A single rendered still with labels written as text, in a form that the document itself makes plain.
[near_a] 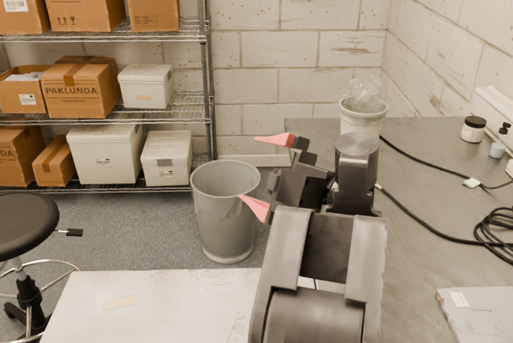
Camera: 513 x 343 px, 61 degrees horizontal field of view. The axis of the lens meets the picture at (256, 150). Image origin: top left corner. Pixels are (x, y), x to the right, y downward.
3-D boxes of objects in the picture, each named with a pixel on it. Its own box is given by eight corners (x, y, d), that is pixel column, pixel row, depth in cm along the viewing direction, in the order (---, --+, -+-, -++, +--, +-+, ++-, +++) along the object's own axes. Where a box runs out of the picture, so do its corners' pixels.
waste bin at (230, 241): (193, 270, 211) (186, 198, 190) (198, 226, 240) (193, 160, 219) (260, 268, 212) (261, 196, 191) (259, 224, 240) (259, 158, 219)
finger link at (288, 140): (237, 166, 69) (288, 182, 65) (249, 122, 69) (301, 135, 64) (258, 169, 75) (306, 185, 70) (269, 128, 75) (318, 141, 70)
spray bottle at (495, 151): (504, 156, 127) (515, 123, 122) (498, 160, 125) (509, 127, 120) (492, 150, 130) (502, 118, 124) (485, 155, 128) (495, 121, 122)
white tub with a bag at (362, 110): (390, 151, 130) (402, 82, 119) (344, 155, 128) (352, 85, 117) (371, 130, 142) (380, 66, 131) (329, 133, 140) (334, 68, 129)
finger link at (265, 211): (224, 208, 70) (275, 228, 65) (237, 165, 69) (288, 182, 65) (246, 208, 75) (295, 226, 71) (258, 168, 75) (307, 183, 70)
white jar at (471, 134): (475, 133, 140) (480, 114, 136) (485, 142, 134) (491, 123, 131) (456, 134, 139) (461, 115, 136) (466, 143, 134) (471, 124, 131)
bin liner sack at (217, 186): (192, 269, 210) (185, 198, 190) (198, 224, 239) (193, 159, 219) (262, 267, 211) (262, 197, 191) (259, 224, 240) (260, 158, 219)
